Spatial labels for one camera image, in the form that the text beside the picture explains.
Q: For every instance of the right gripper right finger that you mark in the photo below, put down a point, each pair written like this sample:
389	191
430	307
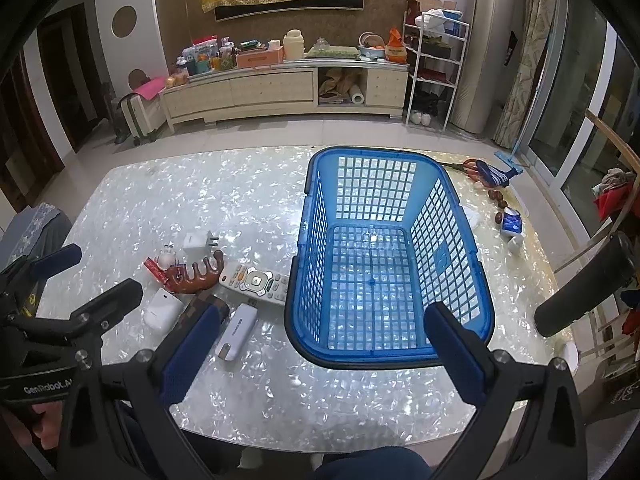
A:
551	440

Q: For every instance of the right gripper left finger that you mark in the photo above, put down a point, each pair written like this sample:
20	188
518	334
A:
118	420

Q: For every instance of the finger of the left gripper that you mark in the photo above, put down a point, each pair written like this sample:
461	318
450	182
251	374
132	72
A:
55	263
107	310

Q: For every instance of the brown checkered glasses case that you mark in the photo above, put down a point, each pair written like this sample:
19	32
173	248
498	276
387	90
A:
200	304

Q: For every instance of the brown wooden massager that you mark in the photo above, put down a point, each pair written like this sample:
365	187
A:
199	276

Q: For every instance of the white astronaut figurine keychain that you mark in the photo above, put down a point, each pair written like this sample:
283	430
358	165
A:
159	265

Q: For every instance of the white wall charger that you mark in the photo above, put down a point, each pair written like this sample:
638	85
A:
200	244

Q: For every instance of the blue plastic basket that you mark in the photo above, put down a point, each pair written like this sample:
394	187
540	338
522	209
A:
383	235

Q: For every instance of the person left hand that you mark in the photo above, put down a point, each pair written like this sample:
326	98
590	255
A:
48	429

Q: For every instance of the white round device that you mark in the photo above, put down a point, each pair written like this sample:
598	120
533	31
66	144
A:
570	354

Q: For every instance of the beige suitcase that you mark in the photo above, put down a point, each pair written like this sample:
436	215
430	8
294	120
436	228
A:
143	117

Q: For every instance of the white remote control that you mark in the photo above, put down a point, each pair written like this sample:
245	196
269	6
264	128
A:
255	284

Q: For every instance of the small white bottle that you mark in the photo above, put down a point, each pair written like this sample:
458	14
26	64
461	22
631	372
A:
515	244

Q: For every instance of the blue tissue pack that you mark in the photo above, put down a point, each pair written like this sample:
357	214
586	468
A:
512	223

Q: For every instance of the blue striped sock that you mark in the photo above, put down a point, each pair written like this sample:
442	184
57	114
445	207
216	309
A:
495	173

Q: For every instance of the pink tissue box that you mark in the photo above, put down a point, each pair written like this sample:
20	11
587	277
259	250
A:
258	58

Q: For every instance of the cream plastic jar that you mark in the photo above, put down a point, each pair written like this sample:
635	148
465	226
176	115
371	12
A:
294	45

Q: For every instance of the cream tv cabinet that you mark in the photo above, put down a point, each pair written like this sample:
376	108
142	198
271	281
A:
309	87

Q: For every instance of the paper towel roll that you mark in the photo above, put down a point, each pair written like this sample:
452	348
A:
355	95

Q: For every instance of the white metal shelf rack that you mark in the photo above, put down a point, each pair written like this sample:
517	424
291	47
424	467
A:
436	42

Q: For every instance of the black cylinder handle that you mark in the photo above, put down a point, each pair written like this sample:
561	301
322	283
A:
612	268

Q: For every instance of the red handled scissors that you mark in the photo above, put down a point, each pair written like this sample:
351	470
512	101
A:
475	169

